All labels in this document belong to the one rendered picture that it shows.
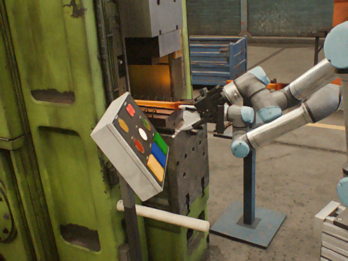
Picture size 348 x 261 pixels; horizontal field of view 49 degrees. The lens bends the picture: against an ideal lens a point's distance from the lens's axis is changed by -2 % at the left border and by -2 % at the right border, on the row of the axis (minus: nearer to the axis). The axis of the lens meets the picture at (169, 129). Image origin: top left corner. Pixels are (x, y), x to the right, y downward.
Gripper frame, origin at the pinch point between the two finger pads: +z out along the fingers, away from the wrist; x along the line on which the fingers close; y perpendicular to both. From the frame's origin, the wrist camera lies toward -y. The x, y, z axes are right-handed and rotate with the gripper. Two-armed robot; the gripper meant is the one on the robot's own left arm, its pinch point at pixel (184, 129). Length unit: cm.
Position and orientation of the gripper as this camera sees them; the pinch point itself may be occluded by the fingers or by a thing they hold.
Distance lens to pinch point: 143.8
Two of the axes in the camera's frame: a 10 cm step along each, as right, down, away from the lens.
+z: -8.2, 5.1, 2.5
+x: -0.6, 3.6, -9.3
